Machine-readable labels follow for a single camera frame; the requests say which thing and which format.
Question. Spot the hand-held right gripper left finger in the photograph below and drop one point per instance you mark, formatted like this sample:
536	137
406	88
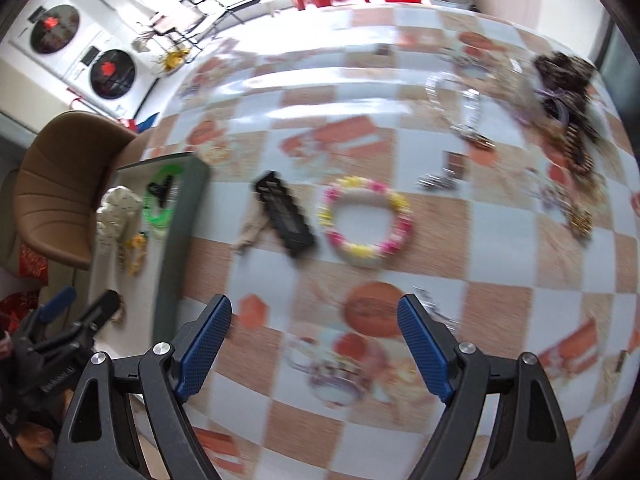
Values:
205	345

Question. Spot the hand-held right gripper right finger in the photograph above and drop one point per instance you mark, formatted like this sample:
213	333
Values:
425	345

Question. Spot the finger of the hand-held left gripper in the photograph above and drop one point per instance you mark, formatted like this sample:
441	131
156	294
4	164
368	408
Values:
97	312
55	305

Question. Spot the grey jewelry box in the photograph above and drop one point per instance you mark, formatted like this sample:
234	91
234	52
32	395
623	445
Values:
175	260

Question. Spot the cream polka dot scrunchie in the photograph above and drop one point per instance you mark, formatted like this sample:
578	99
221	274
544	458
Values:
115	220

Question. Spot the green plastic bangle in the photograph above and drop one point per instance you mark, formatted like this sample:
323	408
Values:
159	217

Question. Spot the small black claw clip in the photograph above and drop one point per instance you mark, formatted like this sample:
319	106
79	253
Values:
161	187

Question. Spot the red patterned cushion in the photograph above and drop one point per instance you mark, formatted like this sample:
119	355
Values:
30	262

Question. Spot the brown padded chair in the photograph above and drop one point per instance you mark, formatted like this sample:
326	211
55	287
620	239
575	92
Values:
65	185

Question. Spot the large black hair claw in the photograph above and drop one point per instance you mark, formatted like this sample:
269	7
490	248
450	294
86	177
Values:
285	215

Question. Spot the small silver charm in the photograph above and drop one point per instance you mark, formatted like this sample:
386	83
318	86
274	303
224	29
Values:
440	180

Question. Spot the yellow floor ornament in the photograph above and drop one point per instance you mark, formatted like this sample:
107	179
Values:
172	57

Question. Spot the leopard print scrunchie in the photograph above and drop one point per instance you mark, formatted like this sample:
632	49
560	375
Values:
565	75

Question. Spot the black frame folding chair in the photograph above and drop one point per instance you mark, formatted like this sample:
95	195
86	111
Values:
175	20

